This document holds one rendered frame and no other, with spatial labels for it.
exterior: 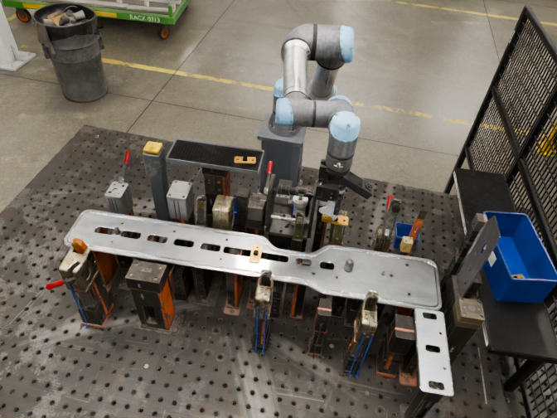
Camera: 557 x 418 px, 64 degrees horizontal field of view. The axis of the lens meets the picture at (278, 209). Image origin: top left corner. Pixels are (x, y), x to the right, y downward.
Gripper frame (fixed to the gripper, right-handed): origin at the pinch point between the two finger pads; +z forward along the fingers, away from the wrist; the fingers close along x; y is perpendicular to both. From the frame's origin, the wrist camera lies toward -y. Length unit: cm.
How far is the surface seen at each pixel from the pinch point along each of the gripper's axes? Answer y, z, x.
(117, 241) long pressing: 77, 28, 3
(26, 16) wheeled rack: 368, 114, -353
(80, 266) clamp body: 81, 23, 20
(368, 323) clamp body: -15.7, 24.9, 20.0
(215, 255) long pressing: 40.1, 28.7, 1.1
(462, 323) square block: -46, 28, 12
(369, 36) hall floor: -18, 125, -441
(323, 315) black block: -1.7, 30.3, 16.8
